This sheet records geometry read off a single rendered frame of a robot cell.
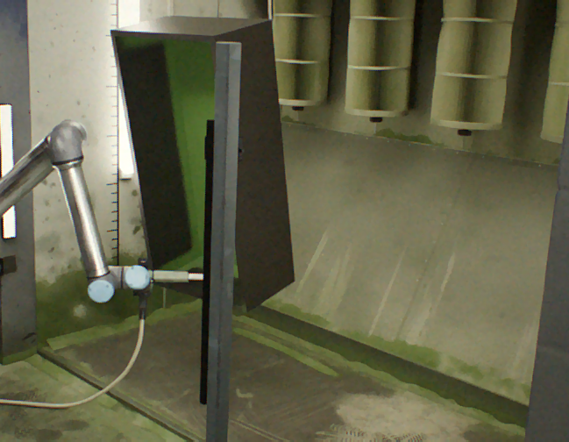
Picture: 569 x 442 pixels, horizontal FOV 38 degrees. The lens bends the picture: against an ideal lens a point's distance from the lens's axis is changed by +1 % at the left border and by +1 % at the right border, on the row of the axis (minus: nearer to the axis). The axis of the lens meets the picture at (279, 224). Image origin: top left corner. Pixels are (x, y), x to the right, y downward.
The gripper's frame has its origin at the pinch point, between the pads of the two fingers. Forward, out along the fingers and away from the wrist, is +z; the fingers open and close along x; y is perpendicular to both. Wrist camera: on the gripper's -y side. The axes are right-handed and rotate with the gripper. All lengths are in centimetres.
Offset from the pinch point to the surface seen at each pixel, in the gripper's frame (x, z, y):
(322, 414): 78, 8, 55
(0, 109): -69, 8, -78
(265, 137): 50, -26, -60
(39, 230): -57, 45, -30
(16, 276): -66, 47, -7
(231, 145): 35, -147, -20
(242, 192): 41, -26, -35
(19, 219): -64, 37, -33
